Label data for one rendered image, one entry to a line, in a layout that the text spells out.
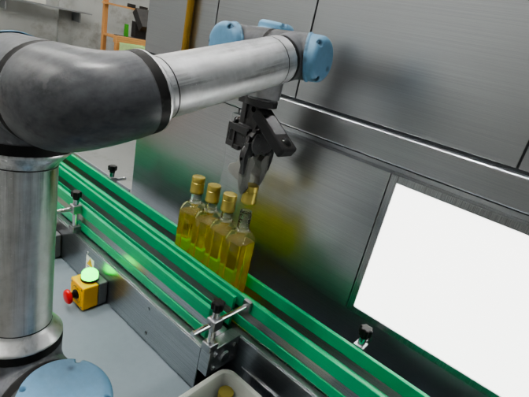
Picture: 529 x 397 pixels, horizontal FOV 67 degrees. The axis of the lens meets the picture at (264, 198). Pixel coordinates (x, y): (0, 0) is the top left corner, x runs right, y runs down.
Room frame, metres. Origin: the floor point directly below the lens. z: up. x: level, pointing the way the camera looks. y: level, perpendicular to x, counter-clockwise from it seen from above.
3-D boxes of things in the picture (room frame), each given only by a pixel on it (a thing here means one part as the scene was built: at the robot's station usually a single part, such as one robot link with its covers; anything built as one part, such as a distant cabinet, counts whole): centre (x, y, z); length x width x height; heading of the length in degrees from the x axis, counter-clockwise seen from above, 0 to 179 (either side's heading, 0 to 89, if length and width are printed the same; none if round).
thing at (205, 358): (0.72, 0.02, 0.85); 0.09 x 0.04 x 0.07; 144
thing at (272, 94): (0.88, 0.05, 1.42); 0.08 x 0.08 x 0.05
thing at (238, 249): (0.87, 0.04, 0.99); 0.06 x 0.06 x 0.21; 53
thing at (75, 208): (1.02, 0.54, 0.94); 0.07 x 0.04 x 0.13; 144
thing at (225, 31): (0.79, 0.09, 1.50); 0.11 x 0.11 x 0.08; 57
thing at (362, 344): (0.73, -0.28, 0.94); 0.07 x 0.04 x 0.13; 144
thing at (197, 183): (0.97, 0.18, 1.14); 0.04 x 0.04 x 0.04
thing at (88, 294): (0.91, 0.42, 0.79); 0.07 x 0.07 x 0.07; 54
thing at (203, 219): (0.94, 0.13, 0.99); 0.06 x 0.06 x 0.21; 54
